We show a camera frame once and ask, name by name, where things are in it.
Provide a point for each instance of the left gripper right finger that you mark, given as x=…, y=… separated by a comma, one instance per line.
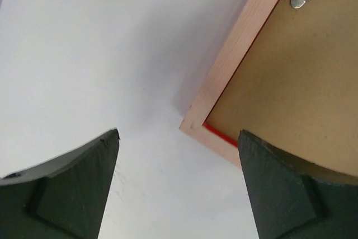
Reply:
x=293, y=198

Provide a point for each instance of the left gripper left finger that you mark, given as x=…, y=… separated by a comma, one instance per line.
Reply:
x=64, y=197

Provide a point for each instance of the red picture frame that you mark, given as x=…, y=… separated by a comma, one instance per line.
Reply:
x=288, y=76

